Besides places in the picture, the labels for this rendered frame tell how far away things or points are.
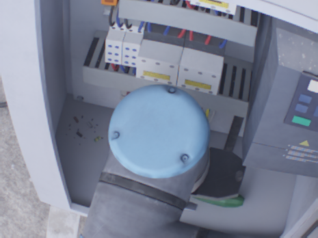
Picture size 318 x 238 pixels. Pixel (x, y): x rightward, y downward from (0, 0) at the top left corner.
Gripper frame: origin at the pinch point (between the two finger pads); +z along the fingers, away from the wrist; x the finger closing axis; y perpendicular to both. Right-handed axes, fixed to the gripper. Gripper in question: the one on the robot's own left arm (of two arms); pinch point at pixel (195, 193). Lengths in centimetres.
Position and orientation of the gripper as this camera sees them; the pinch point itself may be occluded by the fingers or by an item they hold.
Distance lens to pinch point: 100.5
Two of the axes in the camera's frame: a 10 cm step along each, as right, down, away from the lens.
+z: 0.8, 2.6, 9.6
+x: -2.5, 9.4, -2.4
